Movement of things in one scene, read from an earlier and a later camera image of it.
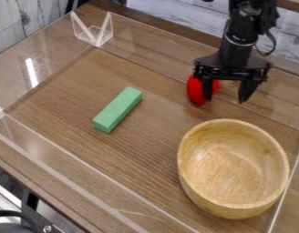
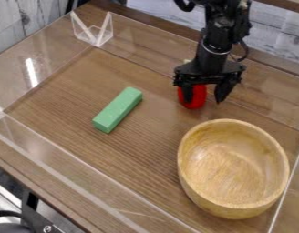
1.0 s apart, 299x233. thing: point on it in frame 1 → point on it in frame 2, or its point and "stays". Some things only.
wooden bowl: [232, 167] stays
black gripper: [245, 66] → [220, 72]
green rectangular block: [117, 110] stays
